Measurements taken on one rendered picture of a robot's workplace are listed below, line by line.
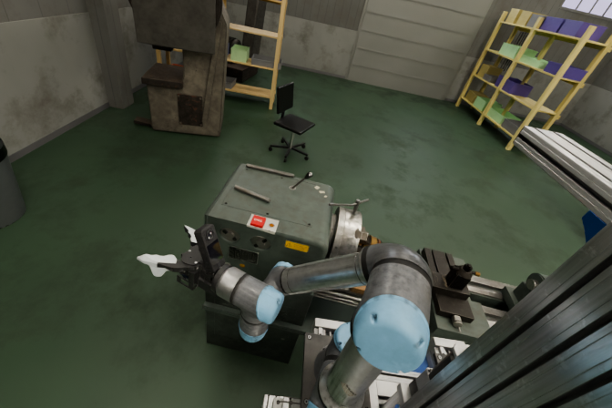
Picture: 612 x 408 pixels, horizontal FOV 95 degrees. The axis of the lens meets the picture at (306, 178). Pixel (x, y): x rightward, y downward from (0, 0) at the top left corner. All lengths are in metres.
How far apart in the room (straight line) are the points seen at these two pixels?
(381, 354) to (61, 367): 2.24
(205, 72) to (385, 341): 3.91
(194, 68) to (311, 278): 3.67
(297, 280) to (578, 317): 0.53
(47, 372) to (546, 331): 2.49
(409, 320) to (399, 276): 0.08
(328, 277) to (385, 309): 0.24
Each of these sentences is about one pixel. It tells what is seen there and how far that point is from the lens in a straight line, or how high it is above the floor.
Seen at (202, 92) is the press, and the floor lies 0.68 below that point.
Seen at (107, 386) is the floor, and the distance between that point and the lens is 2.42.
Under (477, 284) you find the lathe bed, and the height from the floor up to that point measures 0.85.
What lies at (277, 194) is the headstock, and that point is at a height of 1.25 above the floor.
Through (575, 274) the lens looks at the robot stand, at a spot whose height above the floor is 1.94.
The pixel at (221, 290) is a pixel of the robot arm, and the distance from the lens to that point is 0.73.
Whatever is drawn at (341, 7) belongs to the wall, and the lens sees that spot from 8.71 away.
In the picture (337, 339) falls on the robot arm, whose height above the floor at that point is 1.39.
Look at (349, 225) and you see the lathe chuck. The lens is 1.47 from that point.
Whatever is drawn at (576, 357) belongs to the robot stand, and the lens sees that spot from 0.54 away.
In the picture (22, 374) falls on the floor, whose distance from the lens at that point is 2.63.
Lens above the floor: 2.19
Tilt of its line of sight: 35 degrees down
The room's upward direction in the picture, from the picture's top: 13 degrees clockwise
